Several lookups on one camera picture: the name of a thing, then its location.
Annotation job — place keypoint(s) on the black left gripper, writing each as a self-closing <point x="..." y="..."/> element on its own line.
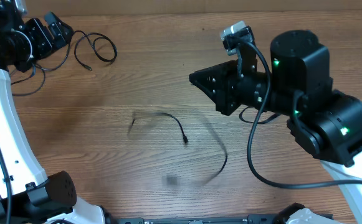
<point x="58" y="28"/>

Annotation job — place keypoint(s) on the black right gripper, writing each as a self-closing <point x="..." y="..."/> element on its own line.
<point x="222" y="84"/>

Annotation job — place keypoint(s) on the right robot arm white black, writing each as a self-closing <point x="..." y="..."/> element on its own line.
<point x="294" y="82"/>

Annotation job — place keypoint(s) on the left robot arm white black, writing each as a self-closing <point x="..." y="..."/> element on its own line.
<point x="27" y="193"/>

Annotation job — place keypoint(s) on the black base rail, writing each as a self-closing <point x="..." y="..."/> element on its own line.
<point x="250" y="219"/>

